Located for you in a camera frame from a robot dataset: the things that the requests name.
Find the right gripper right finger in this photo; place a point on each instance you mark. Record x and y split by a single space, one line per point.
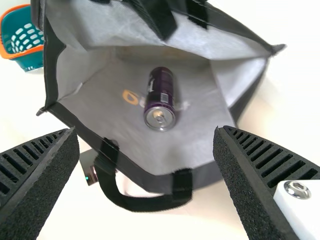
250 180

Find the purple can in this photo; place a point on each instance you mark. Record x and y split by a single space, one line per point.
161 90

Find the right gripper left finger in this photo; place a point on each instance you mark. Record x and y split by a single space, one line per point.
37 175

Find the teal shopping basket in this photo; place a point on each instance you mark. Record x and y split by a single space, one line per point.
22 37

